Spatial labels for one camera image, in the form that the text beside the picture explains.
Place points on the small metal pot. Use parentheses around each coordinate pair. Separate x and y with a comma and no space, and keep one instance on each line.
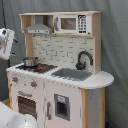
(30,61)

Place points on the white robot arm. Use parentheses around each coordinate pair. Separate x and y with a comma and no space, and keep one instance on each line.
(8,117)

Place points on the wooden toy kitchen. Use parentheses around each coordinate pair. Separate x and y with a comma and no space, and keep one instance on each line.
(61,50)

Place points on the grey toy sink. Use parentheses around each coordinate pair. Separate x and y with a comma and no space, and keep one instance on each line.
(72,74)

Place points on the black toy faucet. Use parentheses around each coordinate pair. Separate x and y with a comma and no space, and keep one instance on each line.
(81,64)

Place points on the black toy stovetop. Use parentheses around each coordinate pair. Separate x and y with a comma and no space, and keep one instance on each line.
(39,68)

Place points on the right red stove knob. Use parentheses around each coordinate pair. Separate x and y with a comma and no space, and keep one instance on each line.
(33,84)

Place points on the red stove knob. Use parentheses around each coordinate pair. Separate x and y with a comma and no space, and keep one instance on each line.
(33,84)
(15,79)

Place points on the white cabinet door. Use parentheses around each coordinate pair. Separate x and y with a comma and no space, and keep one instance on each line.
(63,106)

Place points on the white toy microwave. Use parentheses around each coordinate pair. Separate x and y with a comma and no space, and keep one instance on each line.
(73,24)

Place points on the grey range hood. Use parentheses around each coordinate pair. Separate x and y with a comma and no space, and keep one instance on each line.
(39,27)

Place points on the left red stove knob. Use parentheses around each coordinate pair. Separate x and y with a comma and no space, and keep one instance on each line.
(15,79)

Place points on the white oven door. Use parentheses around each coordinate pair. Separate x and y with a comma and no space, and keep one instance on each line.
(27,101)

